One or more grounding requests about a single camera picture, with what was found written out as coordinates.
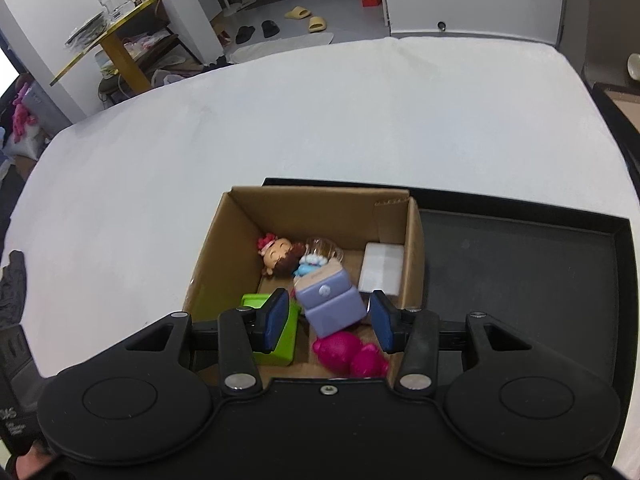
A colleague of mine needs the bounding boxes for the white box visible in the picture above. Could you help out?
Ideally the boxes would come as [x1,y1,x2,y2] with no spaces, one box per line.
[358,242,406,297]

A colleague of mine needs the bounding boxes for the pink plush toy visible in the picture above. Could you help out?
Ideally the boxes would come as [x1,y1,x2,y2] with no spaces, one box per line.
[11,82,38,143]

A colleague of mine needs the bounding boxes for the small blue white toy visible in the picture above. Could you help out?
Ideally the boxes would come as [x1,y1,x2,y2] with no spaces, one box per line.
[292,254,328,278]

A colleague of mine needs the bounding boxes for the clear plastic bags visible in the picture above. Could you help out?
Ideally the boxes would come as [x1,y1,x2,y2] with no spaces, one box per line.
[65,15,108,48]

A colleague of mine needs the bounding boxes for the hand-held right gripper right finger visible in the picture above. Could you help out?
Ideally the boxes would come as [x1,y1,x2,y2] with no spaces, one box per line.
[369,290,534,397]

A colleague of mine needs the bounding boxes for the brown cardboard box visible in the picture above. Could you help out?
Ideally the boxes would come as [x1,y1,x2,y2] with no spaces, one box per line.
[181,186,426,381]

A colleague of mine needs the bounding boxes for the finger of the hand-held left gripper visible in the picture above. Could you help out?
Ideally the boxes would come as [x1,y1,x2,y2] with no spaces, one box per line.
[0,250,27,331]

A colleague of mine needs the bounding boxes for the yellow wooden table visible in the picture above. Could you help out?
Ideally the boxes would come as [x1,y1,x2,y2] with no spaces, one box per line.
[49,0,201,108]

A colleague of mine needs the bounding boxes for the person's left hand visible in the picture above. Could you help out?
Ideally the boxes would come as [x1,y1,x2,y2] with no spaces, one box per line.
[14,440,53,480]

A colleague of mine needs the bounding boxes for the wooden bedside table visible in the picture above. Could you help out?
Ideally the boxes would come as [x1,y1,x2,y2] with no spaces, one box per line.
[592,82,640,171]

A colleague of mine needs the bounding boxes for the green hexagonal container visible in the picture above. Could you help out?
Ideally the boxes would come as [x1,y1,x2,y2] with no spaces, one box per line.
[241,294,301,367]

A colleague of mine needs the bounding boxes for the white sack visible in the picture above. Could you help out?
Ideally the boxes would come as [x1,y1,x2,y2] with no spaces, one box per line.
[2,120,48,161]

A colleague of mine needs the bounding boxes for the clear plastic ball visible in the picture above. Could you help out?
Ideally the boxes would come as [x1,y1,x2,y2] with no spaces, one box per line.
[304,236,345,263]

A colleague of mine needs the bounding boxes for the black tray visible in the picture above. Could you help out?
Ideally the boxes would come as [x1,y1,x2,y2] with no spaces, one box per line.
[262,177,636,466]

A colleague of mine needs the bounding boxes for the pink plastic toy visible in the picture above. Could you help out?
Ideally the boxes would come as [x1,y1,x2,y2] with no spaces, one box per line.
[312,330,391,378]

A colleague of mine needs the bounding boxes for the purple toy cabinet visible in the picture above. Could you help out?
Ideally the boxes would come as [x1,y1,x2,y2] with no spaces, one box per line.
[294,261,369,338]

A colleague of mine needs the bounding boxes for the brown haired doll figure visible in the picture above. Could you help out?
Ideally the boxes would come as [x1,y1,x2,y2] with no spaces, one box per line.
[256,232,307,278]

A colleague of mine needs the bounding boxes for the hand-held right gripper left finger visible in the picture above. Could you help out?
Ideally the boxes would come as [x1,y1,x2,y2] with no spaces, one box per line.
[124,287,291,397]

